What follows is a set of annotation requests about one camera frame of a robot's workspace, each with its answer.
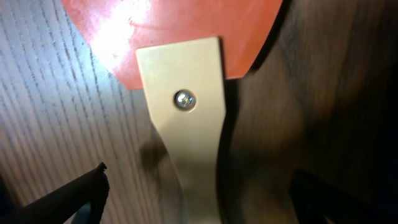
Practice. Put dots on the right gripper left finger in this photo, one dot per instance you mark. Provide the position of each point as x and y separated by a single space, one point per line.
83 200

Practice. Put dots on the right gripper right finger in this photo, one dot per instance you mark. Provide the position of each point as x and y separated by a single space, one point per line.
316 201

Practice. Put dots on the orange scraper wooden handle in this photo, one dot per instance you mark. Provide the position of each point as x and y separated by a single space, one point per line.
179 52

